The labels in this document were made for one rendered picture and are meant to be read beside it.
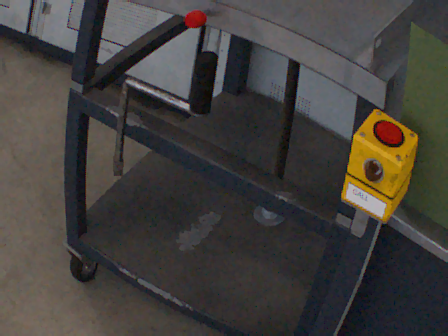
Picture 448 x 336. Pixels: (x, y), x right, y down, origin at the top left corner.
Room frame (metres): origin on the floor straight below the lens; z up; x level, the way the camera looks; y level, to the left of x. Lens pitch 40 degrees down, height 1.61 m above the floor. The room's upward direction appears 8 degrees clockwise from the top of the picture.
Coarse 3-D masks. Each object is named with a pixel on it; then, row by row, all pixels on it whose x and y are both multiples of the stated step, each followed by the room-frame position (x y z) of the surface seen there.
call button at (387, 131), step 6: (378, 126) 0.96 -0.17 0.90; (384, 126) 0.96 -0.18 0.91; (390, 126) 0.96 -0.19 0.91; (378, 132) 0.95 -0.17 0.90; (384, 132) 0.95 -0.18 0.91; (390, 132) 0.95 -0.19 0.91; (396, 132) 0.96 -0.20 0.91; (384, 138) 0.94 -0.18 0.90; (390, 138) 0.94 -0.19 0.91; (396, 138) 0.94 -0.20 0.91
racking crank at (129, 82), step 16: (208, 64) 1.25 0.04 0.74; (128, 80) 1.33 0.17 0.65; (208, 80) 1.26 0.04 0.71; (128, 96) 1.33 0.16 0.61; (160, 96) 1.29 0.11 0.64; (176, 96) 1.29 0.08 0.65; (192, 96) 1.26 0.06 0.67; (208, 96) 1.26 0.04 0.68; (192, 112) 1.26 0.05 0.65; (208, 112) 1.26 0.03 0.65
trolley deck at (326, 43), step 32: (128, 0) 1.37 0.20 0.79; (160, 0) 1.34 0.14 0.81; (192, 0) 1.31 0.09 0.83; (224, 0) 1.30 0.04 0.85; (256, 0) 1.32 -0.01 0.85; (288, 0) 1.34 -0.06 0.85; (320, 0) 1.38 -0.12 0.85; (352, 0) 1.42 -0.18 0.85; (384, 0) 1.47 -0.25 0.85; (256, 32) 1.26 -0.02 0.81; (288, 32) 1.24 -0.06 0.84; (320, 32) 1.25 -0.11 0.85; (352, 32) 1.28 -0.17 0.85; (320, 64) 1.21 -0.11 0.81; (352, 64) 1.19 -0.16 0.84; (384, 64) 1.21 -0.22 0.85; (384, 96) 1.16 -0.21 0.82
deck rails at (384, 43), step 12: (420, 0) 1.44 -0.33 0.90; (432, 0) 1.55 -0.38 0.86; (408, 12) 1.36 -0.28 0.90; (420, 12) 1.45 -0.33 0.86; (396, 24) 1.28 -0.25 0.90; (408, 24) 1.36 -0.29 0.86; (384, 36) 1.22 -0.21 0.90; (396, 36) 1.29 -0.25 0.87; (372, 48) 1.17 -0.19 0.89; (384, 48) 1.23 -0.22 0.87; (360, 60) 1.19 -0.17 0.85; (372, 60) 1.17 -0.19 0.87; (384, 60) 1.22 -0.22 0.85; (372, 72) 1.17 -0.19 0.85
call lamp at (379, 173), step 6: (366, 162) 0.92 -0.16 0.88; (372, 162) 0.92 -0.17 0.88; (378, 162) 0.92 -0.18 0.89; (366, 168) 0.91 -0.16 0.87; (372, 168) 0.91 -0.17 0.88; (378, 168) 0.91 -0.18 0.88; (366, 174) 0.91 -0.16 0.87; (372, 174) 0.91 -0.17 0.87; (378, 174) 0.91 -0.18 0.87; (372, 180) 0.91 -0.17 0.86; (378, 180) 0.91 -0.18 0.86
